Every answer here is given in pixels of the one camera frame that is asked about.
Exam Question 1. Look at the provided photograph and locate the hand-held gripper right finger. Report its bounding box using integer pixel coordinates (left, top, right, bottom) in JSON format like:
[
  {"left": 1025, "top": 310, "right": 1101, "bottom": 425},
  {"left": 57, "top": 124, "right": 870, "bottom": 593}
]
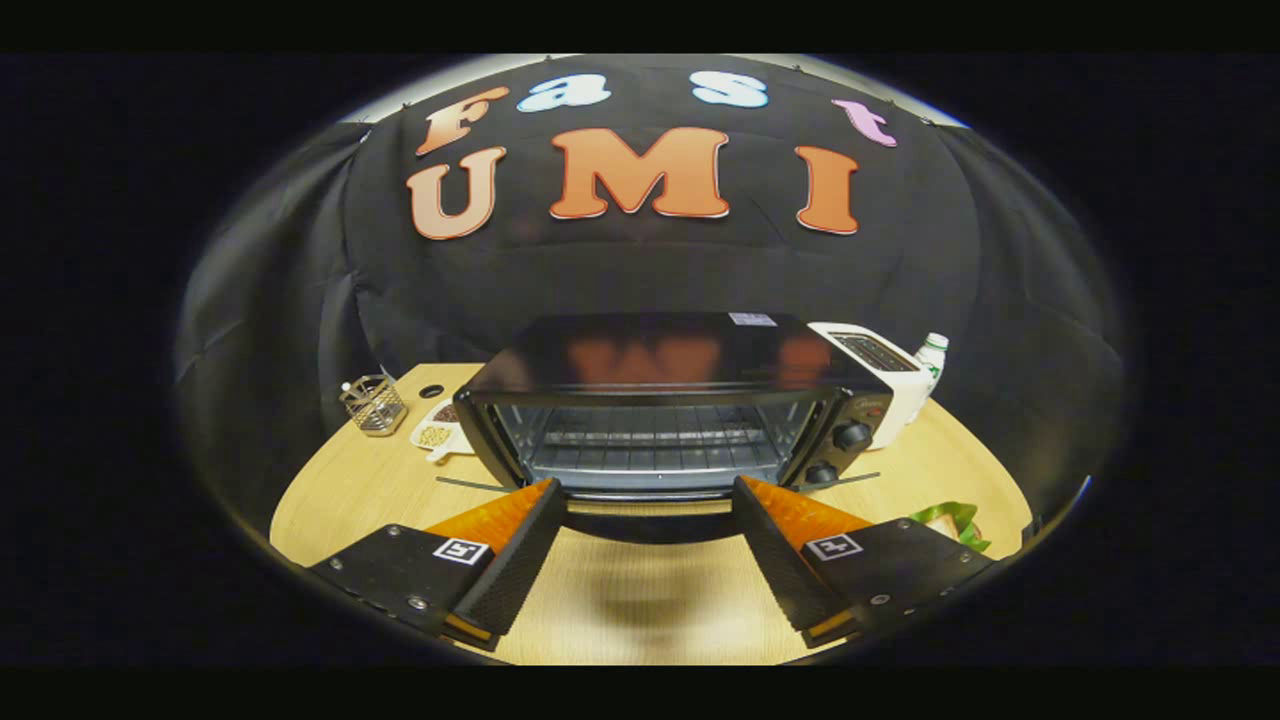
[{"left": 733, "top": 475, "right": 999, "bottom": 648}]

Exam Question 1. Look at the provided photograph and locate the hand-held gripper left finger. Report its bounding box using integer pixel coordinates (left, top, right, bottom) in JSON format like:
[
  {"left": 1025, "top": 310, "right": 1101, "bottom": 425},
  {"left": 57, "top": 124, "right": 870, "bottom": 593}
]
[{"left": 305, "top": 478, "right": 567, "bottom": 653}]

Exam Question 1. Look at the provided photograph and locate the lettuce sandwich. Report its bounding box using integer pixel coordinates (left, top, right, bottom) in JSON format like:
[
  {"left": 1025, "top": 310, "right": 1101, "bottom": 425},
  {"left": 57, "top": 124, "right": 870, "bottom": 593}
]
[{"left": 908, "top": 501, "right": 991, "bottom": 553}]

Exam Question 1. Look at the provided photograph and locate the black toaster oven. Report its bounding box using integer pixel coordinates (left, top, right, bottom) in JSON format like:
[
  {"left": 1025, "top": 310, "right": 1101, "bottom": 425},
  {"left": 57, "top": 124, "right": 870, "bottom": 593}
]
[{"left": 437, "top": 312, "right": 894, "bottom": 546}]

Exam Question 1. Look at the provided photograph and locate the white toaster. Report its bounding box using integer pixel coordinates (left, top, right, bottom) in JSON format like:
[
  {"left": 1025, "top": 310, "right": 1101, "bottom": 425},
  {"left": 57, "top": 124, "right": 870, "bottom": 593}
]
[{"left": 808, "top": 322, "right": 936, "bottom": 451}]

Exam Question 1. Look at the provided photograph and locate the white divided snack dish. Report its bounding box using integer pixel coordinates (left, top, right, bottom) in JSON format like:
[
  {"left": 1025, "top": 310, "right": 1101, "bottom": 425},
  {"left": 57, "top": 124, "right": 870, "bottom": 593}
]
[{"left": 410, "top": 398, "right": 476, "bottom": 466}]

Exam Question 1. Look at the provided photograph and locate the white bottle green label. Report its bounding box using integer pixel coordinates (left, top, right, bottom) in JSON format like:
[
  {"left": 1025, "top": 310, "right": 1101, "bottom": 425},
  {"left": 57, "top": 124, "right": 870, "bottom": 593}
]
[{"left": 905, "top": 333, "right": 949, "bottom": 426}]

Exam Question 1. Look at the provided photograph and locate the black backdrop cloth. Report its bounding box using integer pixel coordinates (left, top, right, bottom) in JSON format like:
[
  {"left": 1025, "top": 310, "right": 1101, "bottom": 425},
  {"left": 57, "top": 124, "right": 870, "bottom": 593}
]
[{"left": 175, "top": 55, "right": 1131, "bottom": 521}]

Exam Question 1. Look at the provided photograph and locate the wire mesh utensil holder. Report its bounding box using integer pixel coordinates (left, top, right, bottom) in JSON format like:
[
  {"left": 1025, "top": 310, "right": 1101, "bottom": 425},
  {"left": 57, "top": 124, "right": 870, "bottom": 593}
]
[{"left": 338, "top": 375, "right": 408, "bottom": 438}]

